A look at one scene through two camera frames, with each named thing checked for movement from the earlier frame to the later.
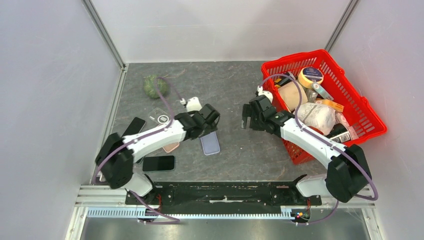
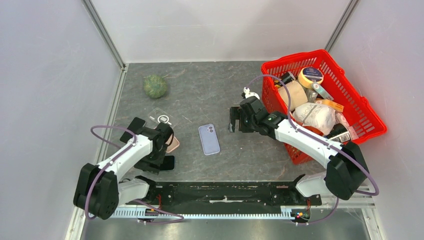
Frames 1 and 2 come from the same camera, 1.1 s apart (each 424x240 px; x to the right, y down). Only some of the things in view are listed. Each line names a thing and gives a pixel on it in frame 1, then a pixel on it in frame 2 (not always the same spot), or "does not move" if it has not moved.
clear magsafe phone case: x=160 y=116 does not move
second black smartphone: x=134 y=127 does not move
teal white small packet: x=322 y=91 does not move
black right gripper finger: x=246 y=113 → x=235 y=114
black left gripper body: x=207 y=129 → x=154 y=158
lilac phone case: x=210 y=144 does not move
